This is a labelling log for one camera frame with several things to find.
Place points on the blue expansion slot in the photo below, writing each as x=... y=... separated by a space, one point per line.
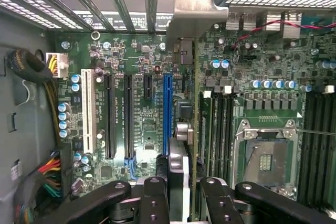
x=168 y=108

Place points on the white power connector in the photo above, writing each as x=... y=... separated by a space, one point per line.
x=59 y=64

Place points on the short black expansion slot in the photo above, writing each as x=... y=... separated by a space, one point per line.
x=148 y=86

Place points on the installed green RAM stick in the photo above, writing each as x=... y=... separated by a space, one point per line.
x=205 y=129

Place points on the blue SATA port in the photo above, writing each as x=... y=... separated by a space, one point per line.
x=130 y=167

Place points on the thin socket locking lever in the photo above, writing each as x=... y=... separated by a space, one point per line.
x=315 y=132

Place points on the white expansion slot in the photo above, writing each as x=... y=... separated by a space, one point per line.
x=88 y=108

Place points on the green motherboard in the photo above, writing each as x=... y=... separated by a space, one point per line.
x=147 y=119

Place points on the grey power supply unit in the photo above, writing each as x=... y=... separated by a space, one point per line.
x=26 y=129

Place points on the black expansion slot cover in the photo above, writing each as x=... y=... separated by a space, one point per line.
x=119 y=1
x=86 y=1
x=151 y=1
x=65 y=9

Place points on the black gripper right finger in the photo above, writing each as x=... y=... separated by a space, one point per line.
x=218 y=203

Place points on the CPU socket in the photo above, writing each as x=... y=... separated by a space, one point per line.
x=270 y=161

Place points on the long black expansion slot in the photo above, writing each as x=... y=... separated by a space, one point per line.
x=129 y=116
x=109 y=116

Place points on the black RAM slot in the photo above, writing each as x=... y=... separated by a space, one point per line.
x=306 y=150
x=225 y=134
x=216 y=132
x=232 y=137
x=317 y=150
x=328 y=150

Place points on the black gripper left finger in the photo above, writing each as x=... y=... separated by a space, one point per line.
x=153 y=203

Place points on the blue top capacitor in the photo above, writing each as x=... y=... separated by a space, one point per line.
x=76 y=78
x=64 y=133
x=215 y=64
x=63 y=107
x=225 y=64
x=76 y=87
x=63 y=116
x=63 y=125

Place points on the silver finned heatsink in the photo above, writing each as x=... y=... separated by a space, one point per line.
x=273 y=24

